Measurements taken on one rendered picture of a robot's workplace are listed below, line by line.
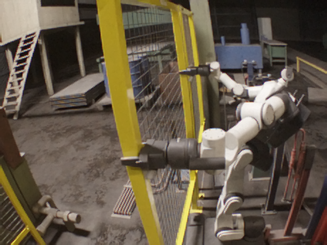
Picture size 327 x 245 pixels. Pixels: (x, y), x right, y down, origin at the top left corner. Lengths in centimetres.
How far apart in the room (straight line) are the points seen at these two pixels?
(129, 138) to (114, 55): 23
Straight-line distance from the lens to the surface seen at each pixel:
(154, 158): 67
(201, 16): 312
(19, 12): 984
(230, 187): 149
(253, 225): 180
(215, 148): 64
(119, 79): 63
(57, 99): 655
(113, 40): 62
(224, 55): 758
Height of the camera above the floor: 169
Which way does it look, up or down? 23 degrees down
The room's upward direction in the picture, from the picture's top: 8 degrees counter-clockwise
